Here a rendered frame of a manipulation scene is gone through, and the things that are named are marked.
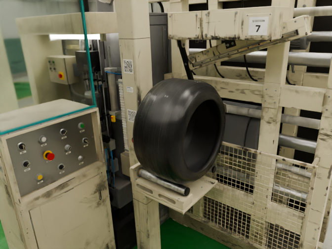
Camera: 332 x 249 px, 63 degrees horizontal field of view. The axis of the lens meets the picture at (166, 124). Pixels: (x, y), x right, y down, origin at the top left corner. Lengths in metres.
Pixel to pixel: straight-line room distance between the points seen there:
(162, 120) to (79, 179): 0.72
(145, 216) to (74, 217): 0.45
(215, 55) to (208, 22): 0.23
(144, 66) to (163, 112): 0.39
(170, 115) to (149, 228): 0.98
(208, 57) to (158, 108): 0.56
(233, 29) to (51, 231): 1.47
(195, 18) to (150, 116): 0.60
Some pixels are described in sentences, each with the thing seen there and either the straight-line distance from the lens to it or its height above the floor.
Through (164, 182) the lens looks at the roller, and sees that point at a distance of 1.52.
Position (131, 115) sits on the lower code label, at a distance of 1.62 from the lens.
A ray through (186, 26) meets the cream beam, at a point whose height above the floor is 1.71.
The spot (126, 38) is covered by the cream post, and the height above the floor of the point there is 1.66.
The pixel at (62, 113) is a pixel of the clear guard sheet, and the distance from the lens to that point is 1.59.
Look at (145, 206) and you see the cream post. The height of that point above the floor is 0.60.
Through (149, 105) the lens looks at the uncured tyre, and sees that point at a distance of 1.32.
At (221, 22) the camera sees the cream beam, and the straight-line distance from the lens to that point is 1.48.
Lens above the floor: 1.73
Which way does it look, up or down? 20 degrees down
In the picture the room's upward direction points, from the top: 2 degrees counter-clockwise
